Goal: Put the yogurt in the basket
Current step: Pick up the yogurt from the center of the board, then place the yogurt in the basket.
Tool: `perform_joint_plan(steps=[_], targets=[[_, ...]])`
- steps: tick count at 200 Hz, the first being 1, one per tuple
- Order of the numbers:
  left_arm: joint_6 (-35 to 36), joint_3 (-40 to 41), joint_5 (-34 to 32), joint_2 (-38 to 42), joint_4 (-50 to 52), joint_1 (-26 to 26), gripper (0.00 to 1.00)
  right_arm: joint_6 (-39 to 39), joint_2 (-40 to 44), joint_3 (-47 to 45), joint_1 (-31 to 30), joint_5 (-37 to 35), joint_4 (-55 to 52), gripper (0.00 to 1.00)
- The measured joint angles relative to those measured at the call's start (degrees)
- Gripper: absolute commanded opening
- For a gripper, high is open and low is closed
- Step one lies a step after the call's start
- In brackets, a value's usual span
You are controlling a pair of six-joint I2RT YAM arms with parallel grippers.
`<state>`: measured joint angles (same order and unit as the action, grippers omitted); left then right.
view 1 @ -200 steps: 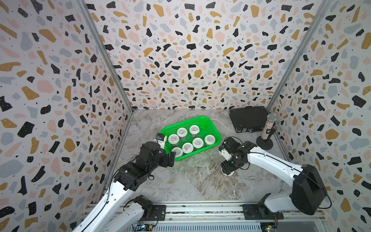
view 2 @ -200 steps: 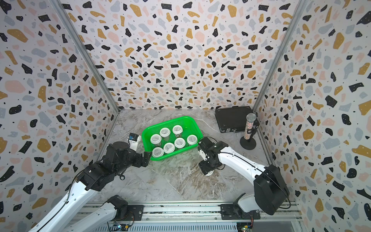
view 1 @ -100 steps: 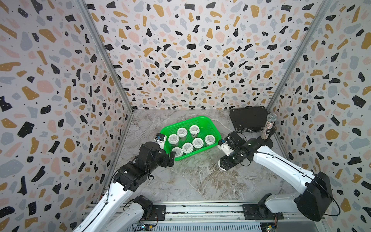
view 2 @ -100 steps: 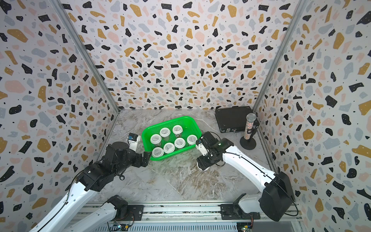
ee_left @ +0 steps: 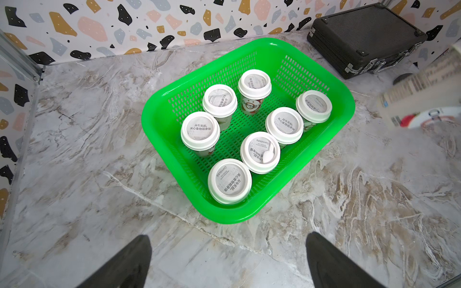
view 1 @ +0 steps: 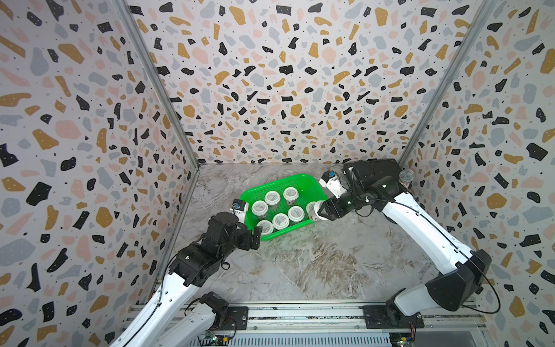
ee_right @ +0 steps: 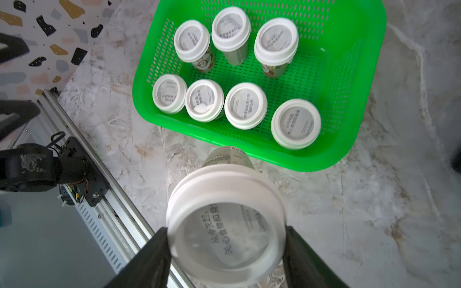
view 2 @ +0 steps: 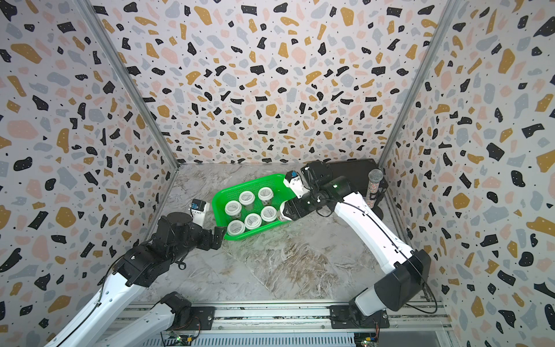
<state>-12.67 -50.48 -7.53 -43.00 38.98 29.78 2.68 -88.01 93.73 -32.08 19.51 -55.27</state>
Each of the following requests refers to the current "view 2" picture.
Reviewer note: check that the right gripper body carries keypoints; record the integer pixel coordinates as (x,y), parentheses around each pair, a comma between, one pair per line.
(304,205)

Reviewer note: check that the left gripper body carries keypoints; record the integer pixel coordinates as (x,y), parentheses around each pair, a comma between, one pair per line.
(196,239)

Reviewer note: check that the yogurt cup white lid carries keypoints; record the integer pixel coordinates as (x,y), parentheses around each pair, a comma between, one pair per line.
(247,199)
(266,196)
(233,209)
(282,216)
(253,221)
(235,228)
(269,214)

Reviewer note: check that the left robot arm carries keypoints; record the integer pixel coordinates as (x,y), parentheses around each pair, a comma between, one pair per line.
(131,274)

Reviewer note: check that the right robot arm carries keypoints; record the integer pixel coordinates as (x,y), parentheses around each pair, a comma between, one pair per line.
(405,269)

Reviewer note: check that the green plastic basket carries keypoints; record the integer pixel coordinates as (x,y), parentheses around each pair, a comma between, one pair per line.
(275,182)

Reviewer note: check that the black hard case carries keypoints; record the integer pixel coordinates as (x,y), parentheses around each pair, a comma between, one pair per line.
(352,174)

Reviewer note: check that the glitter tube on black stand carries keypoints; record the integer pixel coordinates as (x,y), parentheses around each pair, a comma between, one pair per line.
(374,192)

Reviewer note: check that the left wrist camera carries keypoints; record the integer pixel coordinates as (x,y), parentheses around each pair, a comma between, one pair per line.
(198,210)

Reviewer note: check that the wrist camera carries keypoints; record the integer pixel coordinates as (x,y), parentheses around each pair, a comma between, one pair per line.
(295,182)
(198,210)

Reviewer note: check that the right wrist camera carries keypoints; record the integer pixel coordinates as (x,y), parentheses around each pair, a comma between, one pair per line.
(295,182)

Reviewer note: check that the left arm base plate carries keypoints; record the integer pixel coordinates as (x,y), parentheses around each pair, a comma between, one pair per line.
(194,319)

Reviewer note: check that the aluminium rail frame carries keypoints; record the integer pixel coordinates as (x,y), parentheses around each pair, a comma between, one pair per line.
(295,323)

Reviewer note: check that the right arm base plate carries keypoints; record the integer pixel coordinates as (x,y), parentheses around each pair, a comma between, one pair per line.
(350,317)

